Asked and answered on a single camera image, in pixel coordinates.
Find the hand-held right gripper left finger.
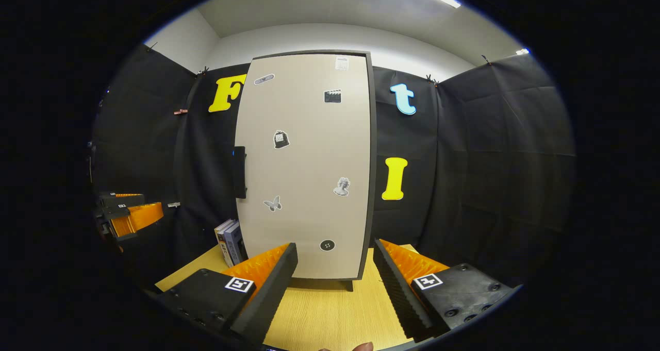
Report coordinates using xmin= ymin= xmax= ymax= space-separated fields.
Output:
xmin=155 ymin=243 xmax=299 ymax=347

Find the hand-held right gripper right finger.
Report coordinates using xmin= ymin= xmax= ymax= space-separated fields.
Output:
xmin=372 ymin=239 xmax=521 ymax=342

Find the black door handle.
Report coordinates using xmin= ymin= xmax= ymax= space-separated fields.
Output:
xmin=232 ymin=146 xmax=248 ymax=199

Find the beige cabinet door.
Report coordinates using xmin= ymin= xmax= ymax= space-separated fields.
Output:
xmin=235 ymin=53 xmax=373 ymax=280

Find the blue-grey spine book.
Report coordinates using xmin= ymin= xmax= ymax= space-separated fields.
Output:
xmin=226 ymin=222 xmax=248 ymax=265

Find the grey spine book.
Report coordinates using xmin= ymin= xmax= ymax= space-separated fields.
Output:
xmin=220 ymin=221 xmax=240 ymax=268

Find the white spine book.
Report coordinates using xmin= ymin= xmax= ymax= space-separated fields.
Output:
xmin=214 ymin=219 xmax=234 ymax=268

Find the black backdrop cloth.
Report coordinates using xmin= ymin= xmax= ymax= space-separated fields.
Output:
xmin=90 ymin=44 xmax=577 ymax=295

